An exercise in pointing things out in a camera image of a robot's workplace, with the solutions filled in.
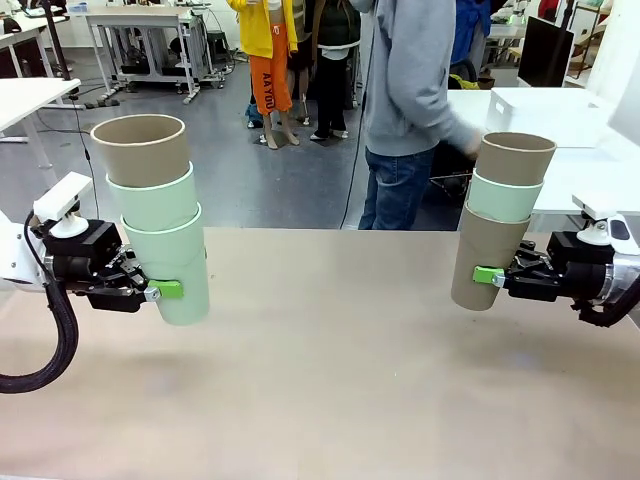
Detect brown plastic cup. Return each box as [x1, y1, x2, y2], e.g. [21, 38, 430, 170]
[450, 199, 532, 312]
[473, 132, 558, 188]
[90, 114, 193, 189]

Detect white metal frame desk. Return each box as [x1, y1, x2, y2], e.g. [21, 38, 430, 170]
[82, 5, 209, 105]

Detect person in grey hoodie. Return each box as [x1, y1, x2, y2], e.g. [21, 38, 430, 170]
[349, 0, 484, 231]

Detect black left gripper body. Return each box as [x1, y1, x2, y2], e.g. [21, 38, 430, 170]
[43, 218, 146, 314]

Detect person's right forearm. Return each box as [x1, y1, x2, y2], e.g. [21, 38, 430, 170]
[427, 99, 481, 159]

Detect pale green plastic cup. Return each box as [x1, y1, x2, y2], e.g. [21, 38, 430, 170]
[105, 160, 200, 233]
[119, 202, 211, 327]
[464, 168, 545, 222]

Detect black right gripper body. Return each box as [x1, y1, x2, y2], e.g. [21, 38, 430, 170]
[547, 230, 609, 304]

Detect yellow cloth item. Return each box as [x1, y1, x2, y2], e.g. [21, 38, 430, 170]
[448, 73, 477, 95]

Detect white side table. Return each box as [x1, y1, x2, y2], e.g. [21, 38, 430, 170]
[442, 88, 640, 219]

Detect black cable conduit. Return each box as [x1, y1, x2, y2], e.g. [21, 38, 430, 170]
[0, 212, 81, 396]
[572, 279, 640, 329]

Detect white plastic basket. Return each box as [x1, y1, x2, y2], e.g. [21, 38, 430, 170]
[487, 87, 612, 136]

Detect black stand pole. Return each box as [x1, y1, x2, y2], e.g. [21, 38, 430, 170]
[42, 0, 74, 82]

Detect black chair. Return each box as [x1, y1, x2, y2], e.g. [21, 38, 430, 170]
[429, 59, 479, 216]

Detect blue jacket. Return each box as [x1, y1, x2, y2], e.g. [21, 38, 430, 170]
[452, 0, 494, 64]

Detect white office desk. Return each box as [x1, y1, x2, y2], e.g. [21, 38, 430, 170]
[0, 12, 69, 77]

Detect black computer monitor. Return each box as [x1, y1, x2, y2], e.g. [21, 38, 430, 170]
[517, 15, 576, 89]

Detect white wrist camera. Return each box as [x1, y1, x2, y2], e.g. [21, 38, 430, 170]
[33, 171, 95, 239]
[571, 193, 615, 246]

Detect figure yellow jacket orange shorts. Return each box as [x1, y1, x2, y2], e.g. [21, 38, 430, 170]
[227, 0, 301, 151]

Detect person in dark clothes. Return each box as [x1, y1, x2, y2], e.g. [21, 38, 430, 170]
[309, 0, 364, 142]

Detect white rounded table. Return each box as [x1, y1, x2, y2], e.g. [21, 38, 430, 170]
[0, 78, 82, 174]

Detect thin black floor cable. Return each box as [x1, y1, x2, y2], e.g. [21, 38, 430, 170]
[37, 92, 104, 201]

